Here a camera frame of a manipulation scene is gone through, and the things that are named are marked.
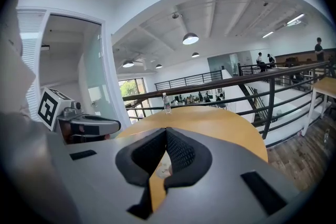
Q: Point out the long ceiling tube light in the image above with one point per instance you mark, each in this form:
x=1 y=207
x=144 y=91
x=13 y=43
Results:
x=295 y=19

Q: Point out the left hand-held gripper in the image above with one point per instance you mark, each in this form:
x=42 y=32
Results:
x=48 y=108

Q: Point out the frosted glass door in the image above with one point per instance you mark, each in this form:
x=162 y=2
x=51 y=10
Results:
x=97 y=78

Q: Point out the black metal balcony railing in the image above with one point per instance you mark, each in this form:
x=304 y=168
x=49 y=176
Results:
x=189 y=80

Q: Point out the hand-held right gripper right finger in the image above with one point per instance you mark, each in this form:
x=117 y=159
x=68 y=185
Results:
x=223 y=191

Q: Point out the wooden table with white legs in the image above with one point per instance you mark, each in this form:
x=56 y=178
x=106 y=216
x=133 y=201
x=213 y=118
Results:
x=324 y=91

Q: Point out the clear plastic water bottle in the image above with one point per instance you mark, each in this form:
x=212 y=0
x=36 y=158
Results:
x=167 y=105

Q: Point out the pale patterned glasses case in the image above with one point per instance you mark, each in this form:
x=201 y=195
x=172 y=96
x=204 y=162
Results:
x=163 y=171

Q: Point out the large black dome pendant lamp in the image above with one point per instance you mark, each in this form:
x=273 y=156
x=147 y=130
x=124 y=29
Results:
x=190 y=38

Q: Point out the window with dark frame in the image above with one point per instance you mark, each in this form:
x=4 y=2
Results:
x=132 y=89

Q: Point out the short ceiling tube light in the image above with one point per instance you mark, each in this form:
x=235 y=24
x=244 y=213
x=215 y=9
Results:
x=267 y=34

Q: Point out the small black dome pendant lamp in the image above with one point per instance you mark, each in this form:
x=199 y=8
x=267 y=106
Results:
x=195 y=54
x=158 y=66
x=128 y=63

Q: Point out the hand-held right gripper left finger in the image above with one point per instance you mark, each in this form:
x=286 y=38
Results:
x=102 y=178

